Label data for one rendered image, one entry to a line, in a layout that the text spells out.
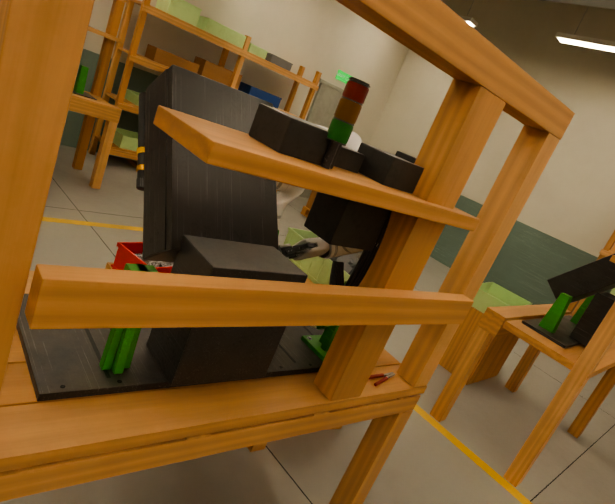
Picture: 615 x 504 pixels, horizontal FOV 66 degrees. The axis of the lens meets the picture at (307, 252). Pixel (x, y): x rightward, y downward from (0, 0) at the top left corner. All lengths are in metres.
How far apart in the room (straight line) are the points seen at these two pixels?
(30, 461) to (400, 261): 0.96
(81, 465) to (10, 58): 0.79
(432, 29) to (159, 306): 0.78
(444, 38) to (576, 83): 7.71
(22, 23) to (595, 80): 8.40
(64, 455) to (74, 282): 0.42
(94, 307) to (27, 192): 0.21
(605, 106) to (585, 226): 1.80
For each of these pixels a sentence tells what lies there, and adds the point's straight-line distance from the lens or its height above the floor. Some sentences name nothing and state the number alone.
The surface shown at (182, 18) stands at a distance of 6.76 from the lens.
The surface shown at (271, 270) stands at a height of 1.24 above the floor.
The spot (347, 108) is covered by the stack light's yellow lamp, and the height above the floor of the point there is 1.67.
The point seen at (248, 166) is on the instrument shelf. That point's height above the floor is 1.51.
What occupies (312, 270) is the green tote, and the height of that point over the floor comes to 0.84.
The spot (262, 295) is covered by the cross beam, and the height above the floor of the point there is 1.26.
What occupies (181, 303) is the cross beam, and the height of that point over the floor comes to 1.24.
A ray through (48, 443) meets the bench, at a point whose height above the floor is 0.88.
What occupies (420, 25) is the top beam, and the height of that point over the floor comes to 1.88.
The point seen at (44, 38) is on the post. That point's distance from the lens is 0.75.
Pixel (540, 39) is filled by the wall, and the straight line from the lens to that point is 9.30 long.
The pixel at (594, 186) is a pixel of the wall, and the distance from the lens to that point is 8.33.
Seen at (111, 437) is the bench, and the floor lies 0.88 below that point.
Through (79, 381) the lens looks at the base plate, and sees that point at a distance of 1.23.
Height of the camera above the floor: 1.65
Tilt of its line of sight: 16 degrees down
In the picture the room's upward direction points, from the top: 23 degrees clockwise
